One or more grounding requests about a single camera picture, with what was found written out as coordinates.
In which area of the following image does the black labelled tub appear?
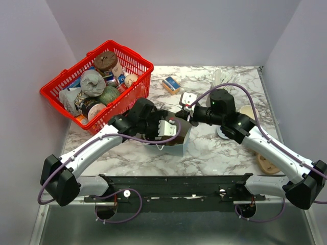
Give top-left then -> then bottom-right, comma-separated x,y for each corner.
78,97 -> 106,121

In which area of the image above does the green melon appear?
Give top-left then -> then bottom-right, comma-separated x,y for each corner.
97,86 -> 120,106

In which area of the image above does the brown cardboard cup carrier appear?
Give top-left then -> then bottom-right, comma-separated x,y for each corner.
256,154 -> 280,175

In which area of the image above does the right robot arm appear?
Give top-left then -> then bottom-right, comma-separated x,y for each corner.
176,89 -> 326,210

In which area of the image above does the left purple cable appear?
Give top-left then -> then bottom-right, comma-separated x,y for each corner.
37,118 -> 181,225

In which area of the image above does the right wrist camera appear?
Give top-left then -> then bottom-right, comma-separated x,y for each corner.
179,92 -> 197,113

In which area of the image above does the grey crumpled paper bag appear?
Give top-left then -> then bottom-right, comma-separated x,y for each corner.
80,69 -> 106,97

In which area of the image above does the brown round lid container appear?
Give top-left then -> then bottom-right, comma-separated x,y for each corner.
94,51 -> 118,72

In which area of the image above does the white paper bag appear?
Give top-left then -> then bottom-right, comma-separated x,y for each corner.
143,112 -> 192,157

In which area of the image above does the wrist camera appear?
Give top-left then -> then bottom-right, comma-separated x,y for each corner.
158,120 -> 177,137
179,92 -> 197,113

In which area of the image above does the black mounting rail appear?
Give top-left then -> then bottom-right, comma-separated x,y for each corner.
84,175 -> 298,213

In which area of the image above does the white printed plastic bag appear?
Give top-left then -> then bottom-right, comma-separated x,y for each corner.
59,87 -> 88,116

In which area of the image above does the red plastic shopping basket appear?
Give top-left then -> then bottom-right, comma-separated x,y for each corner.
40,40 -> 154,135

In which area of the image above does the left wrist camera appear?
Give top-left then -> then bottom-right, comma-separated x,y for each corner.
158,120 -> 177,137

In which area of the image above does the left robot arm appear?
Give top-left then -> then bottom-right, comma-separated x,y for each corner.
38,98 -> 168,206

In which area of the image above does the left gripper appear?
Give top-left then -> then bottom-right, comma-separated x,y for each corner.
138,111 -> 168,145

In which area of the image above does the small blue orange box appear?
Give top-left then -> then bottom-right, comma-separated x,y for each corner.
161,76 -> 180,95

